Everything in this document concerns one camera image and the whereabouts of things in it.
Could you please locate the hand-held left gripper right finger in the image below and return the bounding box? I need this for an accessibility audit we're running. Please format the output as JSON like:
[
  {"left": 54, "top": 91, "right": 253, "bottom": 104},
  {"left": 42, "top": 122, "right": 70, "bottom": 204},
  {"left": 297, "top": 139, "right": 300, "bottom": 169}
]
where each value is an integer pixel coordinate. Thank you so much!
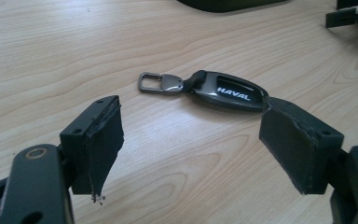
[{"left": 258, "top": 96, "right": 345, "bottom": 196}]

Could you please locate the dark flat object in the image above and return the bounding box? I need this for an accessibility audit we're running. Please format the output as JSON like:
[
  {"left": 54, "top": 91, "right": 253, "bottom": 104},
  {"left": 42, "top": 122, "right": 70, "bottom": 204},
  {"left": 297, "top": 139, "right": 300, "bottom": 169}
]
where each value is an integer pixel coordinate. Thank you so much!
[{"left": 175, "top": 0, "right": 289, "bottom": 14}]

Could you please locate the dark grey car key fob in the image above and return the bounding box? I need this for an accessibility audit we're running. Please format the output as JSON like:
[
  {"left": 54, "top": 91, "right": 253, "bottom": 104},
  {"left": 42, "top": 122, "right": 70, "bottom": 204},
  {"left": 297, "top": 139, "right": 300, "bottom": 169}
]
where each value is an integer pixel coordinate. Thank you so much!
[{"left": 137, "top": 69, "right": 270, "bottom": 113}]

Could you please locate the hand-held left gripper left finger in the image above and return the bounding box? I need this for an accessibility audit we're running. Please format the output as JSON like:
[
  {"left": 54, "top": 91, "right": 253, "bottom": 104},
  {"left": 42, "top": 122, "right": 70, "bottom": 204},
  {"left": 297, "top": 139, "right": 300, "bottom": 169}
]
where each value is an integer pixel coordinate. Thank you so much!
[{"left": 59, "top": 94, "right": 126, "bottom": 203}]

